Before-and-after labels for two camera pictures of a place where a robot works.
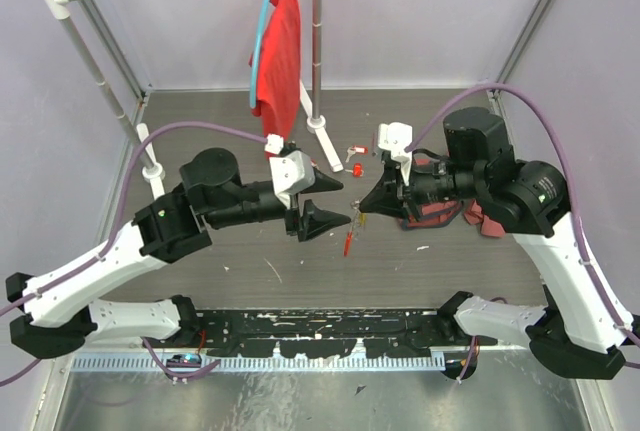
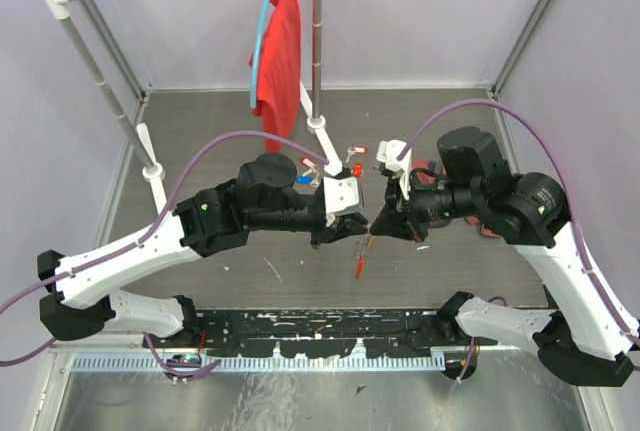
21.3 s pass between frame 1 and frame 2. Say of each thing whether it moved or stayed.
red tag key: stayed
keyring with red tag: moved
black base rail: stayed
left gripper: moved
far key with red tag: stayed
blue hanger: stayed
